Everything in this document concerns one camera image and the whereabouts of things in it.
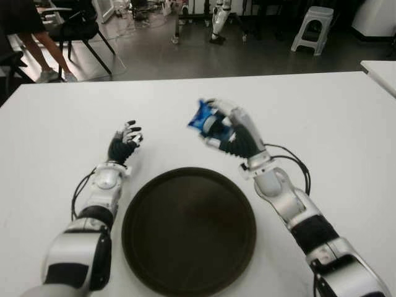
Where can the white framed panel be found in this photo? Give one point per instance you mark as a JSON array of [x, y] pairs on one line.
[[106, 10]]

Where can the blue Oreo cookie packet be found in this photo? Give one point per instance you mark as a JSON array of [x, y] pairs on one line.
[[198, 119]]

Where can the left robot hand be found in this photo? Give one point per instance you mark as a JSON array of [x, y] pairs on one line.
[[120, 150]]

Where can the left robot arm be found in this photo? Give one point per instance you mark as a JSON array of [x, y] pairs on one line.
[[105, 188]]

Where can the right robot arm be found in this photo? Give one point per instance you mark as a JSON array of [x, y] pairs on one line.
[[290, 204]]

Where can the white cabinet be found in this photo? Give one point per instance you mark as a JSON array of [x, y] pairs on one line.
[[374, 18]]

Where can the person in black shorts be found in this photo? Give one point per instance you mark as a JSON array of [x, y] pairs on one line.
[[21, 15]]

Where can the white side table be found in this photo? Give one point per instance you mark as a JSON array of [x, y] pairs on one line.
[[382, 72]]

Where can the dark brown round tray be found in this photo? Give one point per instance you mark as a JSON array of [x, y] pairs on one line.
[[188, 232]]

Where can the black chair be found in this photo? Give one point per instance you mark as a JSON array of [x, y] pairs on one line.
[[10, 63], [77, 31]]

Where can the white plastic stool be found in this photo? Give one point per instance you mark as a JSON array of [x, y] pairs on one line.
[[315, 18]]

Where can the white bag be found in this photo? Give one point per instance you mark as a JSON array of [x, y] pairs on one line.
[[167, 6]]

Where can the white humanoid robot leg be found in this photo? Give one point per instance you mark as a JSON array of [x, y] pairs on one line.
[[218, 21]]

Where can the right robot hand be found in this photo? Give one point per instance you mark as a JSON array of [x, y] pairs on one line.
[[247, 136]]

